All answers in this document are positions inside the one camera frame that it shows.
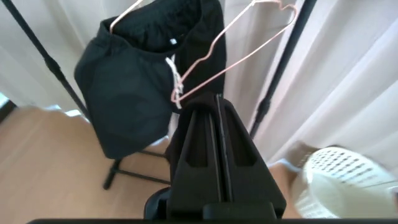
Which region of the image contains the pink clothes hanger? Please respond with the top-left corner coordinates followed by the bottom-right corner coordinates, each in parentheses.
top-left (108, 0), bottom-right (144, 34)
top-left (170, 0), bottom-right (299, 104)

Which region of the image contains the black garment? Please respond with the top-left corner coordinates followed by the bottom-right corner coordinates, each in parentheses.
top-left (144, 91), bottom-right (225, 219)
top-left (73, 0), bottom-right (227, 161)

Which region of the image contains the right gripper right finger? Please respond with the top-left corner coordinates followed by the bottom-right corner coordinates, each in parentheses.
top-left (216, 95), bottom-right (287, 218)

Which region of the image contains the black clothes rack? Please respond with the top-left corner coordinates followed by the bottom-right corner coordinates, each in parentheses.
top-left (0, 0), bottom-right (318, 191)

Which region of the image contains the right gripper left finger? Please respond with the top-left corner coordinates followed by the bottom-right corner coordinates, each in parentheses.
top-left (167, 110), bottom-right (223, 218)

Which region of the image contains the beige curtain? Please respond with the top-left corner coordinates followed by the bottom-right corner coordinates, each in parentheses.
top-left (0, 0), bottom-right (398, 175)

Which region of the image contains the white laundry basket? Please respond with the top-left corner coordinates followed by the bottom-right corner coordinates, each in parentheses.
top-left (291, 146), bottom-right (398, 219)

